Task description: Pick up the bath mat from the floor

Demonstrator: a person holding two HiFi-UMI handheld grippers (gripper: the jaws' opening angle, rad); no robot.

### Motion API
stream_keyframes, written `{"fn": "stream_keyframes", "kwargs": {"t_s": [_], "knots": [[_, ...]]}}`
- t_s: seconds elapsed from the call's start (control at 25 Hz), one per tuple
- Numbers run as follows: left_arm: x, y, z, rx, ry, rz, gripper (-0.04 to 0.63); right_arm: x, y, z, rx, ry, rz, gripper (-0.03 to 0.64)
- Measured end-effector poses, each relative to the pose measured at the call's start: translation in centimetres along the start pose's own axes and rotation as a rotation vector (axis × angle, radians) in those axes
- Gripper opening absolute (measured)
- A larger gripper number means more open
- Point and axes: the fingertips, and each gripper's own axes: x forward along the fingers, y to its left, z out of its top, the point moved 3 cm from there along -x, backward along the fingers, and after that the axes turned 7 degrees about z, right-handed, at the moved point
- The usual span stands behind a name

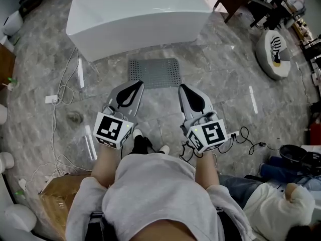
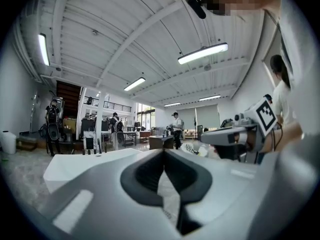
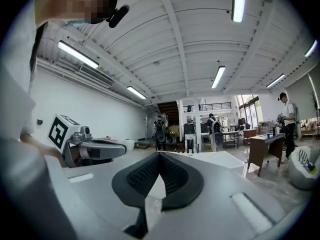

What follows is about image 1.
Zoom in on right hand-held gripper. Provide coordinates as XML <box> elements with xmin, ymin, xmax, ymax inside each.
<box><xmin>178</xmin><ymin>83</ymin><xmax>228</xmax><ymax>154</ymax></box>

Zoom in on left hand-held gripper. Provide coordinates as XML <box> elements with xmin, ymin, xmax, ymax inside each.
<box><xmin>93</xmin><ymin>80</ymin><xmax>145</xmax><ymax>150</ymax></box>

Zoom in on grey perforated bath mat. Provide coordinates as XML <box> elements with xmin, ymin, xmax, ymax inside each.
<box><xmin>127</xmin><ymin>57</ymin><xmax>183</xmax><ymax>90</ymax></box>

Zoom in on person's right forearm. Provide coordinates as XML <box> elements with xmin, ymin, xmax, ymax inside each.
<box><xmin>194</xmin><ymin>149</ymin><xmax>221</xmax><ymax>193</ymax></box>

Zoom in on person's left forearm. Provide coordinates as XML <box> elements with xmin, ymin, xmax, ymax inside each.
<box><xmin>90</xmin><ymin>142</ymin><xmax>124</xmax><ymax>188</ymax></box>

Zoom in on grey marble floor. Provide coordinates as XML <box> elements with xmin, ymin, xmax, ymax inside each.
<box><xmin>0</xmin><ymin>0</ymin><xmax>321</xmax><ymax>241</ymax></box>

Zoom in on round metal floor drain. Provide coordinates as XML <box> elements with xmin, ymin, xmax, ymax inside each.
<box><xmin>66</xmin><ymin>111</ymin><xmax>84</xmax><ymax>124</ymax></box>

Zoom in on person's black trousers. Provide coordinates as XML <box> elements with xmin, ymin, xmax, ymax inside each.
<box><xmin>131</xmin><ymin>134</ymin><xmax>154</xmax><ymax>155</ymax></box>

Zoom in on white bathtub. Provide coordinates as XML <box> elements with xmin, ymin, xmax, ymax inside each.
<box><xmin>66</xmin><ymin>0</ymin><xmax>213</xmax><ymax>63</ymax></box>

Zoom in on white round pouf seat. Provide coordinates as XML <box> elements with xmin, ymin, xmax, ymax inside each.
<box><xmin>255</xmin><ymin>29</ymin><xmax>292</xmax><ymax>81</ymax></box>

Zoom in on person's grey sweatshirt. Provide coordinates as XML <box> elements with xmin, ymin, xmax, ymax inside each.
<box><xmin>65</xmin><ymin>151</ymin><xmax>257</xmax><ymax>241</ymax></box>

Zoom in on striped cushion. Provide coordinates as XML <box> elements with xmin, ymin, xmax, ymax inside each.
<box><xmin>269</xmin><ymin>35</ymin><xmax>284</xmax><ymax>65</ymax></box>

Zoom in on black office chair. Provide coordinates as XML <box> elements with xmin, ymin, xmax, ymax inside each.
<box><xmin>250</xmin><ymin>0</ymin><xmax>291</xmax><ymax>30</ymax></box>

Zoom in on brown cardboard box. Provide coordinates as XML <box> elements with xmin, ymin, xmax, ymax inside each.
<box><xmin>37</xmin><ymin>174</ymin><xmax>92</xmax><ymax>241</ymax></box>

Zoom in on brown wooden cabinet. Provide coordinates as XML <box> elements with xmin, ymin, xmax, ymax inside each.
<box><xmin>0</xmin><ymin>43</ymin><xmax>17</xmax><ymax>91</ymax></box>

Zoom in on white ceramic fixture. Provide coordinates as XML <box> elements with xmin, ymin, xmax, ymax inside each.
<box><xmin>4</xmin><ymin>203</ymin><xmax>39</xmax><ymax>241</ymax></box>
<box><xmin>0</xmin><ymin>151</ymin><xmax>16</xmax><ymax>171</ymax></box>
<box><xmin>0</xmin><ymin>103</ymin><xmax>9</xmax><ymax>126</ymax></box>

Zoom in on red fire extinguisher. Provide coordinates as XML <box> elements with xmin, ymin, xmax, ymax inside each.
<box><xmin>309</xmin><ymin>119</ymin><xmax>321</xmax><ymax>146</ymax></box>

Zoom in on white rounded bin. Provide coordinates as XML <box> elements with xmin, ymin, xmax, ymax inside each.
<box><xmin>2</xmin><ymin>10</ymin><xmax>25</xmax><ymax>37</ymax></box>

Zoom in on black cable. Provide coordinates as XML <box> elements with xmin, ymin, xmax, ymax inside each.
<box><xmin>179</xmin><ymin>126</ymin><xmax>285</xmax><ymax>163</ymax></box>

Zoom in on white cable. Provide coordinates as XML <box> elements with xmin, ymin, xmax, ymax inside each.
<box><xmin>17</xmin><ymin>46</ymin><xmax>100</xmax><ymax>193</ymax></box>

